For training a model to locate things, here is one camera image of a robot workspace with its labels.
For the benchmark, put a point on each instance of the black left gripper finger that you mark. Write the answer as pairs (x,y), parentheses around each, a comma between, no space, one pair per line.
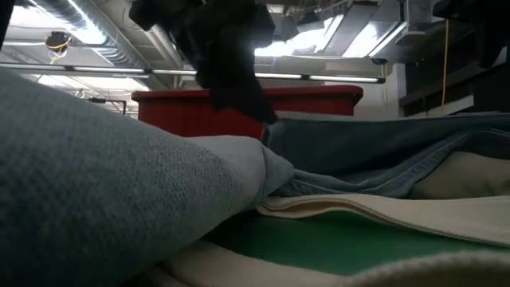
(247,103)

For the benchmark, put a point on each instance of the light blue denim jeans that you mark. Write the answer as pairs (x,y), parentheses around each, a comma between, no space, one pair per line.
(99,179)

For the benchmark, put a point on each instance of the red plastic laundry bin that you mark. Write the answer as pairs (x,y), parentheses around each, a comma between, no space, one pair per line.
(179,115)

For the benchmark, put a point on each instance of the cream printed tote bag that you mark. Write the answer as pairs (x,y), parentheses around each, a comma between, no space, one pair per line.
(398,219)

